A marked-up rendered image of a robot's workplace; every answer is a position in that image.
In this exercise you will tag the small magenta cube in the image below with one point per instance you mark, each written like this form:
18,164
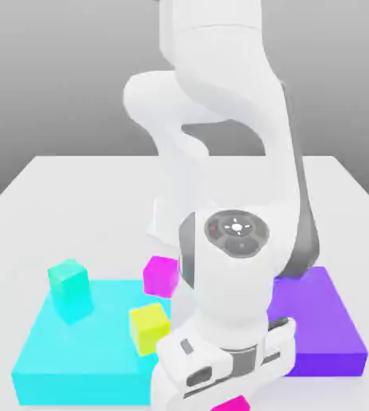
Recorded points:
231,405
158,276

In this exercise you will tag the small yellow cube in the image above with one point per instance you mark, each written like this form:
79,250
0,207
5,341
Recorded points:
149,327

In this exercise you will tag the small teal cube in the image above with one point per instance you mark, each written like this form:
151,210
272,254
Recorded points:
70,289

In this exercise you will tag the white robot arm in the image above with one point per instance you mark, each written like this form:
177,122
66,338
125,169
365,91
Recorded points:
223,96

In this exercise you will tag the large cyan box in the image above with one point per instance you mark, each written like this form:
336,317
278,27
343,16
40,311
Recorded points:
85,353

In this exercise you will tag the large purple box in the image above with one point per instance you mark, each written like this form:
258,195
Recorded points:
319,321

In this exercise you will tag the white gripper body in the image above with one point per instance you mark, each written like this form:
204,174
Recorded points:
178,403

